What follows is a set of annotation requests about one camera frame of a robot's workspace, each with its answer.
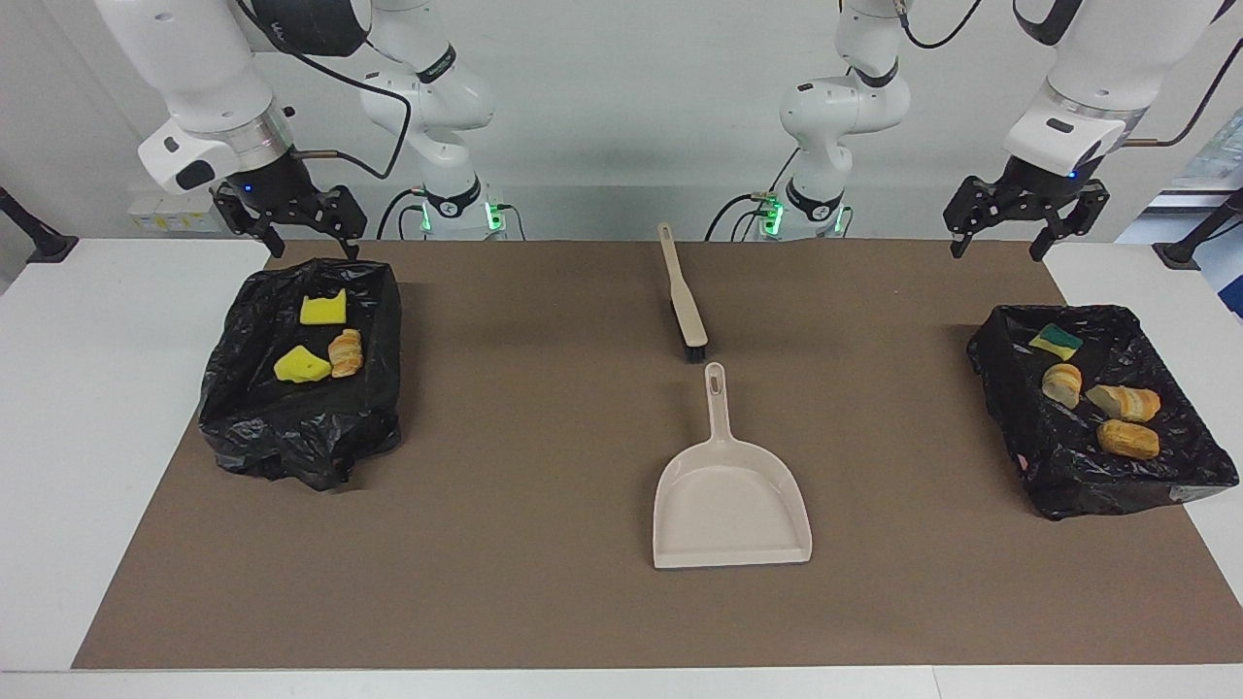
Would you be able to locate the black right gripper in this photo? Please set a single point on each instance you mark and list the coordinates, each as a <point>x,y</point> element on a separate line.
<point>282,199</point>

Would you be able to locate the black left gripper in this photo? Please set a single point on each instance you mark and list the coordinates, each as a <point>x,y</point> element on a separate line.
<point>1034,194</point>

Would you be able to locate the notched yellow green sponge piece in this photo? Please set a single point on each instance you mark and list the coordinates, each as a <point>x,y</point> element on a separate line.
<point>323,311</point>

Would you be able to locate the small yellow sponge wedge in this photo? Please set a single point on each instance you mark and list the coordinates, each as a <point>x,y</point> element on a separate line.
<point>1057,342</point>

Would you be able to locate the pale tan torn sponge piece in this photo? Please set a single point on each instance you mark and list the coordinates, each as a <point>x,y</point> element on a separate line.
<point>1125,402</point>
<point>345,354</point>
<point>1061,385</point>

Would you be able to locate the yellow sponge piece dark dot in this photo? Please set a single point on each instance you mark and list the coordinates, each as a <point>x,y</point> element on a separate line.
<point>301,367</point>

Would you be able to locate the orange-brown sponge lump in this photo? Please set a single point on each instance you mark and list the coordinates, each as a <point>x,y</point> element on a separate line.
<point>1128,439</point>

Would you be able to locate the beige brush black bristles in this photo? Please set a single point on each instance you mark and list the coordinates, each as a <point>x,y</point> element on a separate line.
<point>685,311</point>

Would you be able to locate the beige plastic dustpan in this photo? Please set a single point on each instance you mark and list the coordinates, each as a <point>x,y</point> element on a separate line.
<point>728,505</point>

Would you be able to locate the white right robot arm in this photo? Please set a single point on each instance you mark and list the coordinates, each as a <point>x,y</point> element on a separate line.
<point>194,68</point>

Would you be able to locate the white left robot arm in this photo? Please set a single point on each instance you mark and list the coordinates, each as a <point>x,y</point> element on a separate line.
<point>1097,58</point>

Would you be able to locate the black bag-lined bin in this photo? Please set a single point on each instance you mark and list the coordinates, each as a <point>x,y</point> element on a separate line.
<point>262,437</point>

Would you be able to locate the black bag bin pink mark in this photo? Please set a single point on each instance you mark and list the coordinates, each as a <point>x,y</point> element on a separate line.
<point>1097,476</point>

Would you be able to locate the white box yellow labels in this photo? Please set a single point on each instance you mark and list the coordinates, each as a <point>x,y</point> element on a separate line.
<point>165,216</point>

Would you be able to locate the white blue background furniture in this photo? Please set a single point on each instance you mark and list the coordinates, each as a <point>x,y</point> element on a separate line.
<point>1222,160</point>

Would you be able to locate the brown table mat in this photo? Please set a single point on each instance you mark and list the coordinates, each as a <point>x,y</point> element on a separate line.
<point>544,505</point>

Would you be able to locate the black camera stand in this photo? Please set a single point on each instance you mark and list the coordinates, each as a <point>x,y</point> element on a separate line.
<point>1180,254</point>
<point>49,249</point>

